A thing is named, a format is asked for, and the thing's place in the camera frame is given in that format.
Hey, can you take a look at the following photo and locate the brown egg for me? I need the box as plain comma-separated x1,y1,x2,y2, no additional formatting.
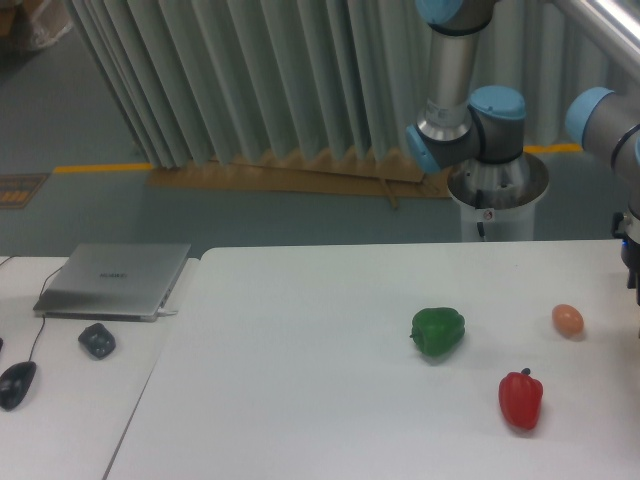
551,304,584,337

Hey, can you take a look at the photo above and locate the white laptop cable plug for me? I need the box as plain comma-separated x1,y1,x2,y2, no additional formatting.
157,309,178,317

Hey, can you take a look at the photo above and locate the small black controller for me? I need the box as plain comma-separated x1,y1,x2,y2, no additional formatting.
78,323,117,360

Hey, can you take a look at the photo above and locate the red bell pepper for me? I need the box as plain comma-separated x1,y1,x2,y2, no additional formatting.
498,368,544,430

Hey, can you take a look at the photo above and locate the grey pleated curtain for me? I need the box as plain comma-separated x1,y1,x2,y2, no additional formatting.
67,1,609,173

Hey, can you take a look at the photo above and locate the silver aluminium frame bar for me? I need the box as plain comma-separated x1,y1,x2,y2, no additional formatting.
553,0,639,83

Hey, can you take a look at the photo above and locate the silver closed laptop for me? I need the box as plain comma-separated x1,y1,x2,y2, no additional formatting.
33,243,191,321

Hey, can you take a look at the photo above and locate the black computer mouse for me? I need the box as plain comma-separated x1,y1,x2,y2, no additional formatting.
0,361,37,411

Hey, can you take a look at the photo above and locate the brown cardboard sheet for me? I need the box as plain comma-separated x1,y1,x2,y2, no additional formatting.
146,160,450,209

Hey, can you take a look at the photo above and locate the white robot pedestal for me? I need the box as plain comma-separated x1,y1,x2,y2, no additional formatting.
447,153,549,242

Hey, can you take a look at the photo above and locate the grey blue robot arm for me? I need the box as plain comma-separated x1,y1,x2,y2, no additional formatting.
406,1,639,290

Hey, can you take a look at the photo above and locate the green bell pepper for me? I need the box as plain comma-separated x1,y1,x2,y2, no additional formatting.
410,307,466,358

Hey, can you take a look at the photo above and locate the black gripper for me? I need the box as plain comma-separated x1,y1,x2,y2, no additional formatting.
612,211,639,302

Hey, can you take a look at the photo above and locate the black mouse cable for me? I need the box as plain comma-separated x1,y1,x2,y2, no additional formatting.
0,255,69,363

